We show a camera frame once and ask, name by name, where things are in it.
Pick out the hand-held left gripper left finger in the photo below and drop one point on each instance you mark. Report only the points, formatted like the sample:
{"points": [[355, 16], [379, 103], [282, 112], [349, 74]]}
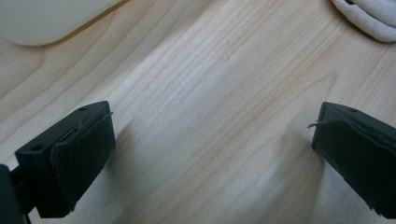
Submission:
{"points": [[77, 155]]}

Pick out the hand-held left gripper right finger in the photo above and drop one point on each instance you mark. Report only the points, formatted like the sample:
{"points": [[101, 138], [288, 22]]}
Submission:
{"points": [[358, 149]]}

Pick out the pale knitted sock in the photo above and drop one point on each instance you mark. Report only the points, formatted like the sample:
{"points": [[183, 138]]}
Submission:
{"points": [[370, 18]]}

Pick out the white divided storage box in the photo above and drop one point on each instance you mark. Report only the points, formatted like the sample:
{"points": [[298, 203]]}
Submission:
{"points": [[46, 18]]}

